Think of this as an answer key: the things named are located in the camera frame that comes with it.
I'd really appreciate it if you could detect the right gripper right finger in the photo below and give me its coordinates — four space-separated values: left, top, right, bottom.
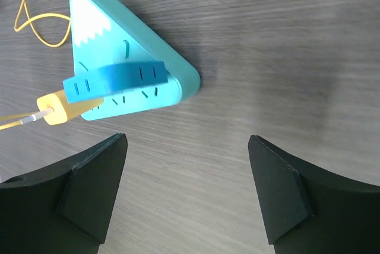
248 135 379 253

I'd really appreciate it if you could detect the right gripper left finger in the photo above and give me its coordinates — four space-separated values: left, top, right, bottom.
1 133 128 253

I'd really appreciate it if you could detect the orange charger plug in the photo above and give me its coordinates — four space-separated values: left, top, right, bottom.
36 90 104 125

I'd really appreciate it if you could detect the blue charger plug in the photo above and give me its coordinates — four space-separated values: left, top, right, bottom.
63 61 169 103

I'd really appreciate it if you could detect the teal triangular power socket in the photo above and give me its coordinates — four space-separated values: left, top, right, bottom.
69 0 201 120

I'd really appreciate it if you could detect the yellow usb cable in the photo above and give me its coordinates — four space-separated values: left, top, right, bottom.
0 0 77 131

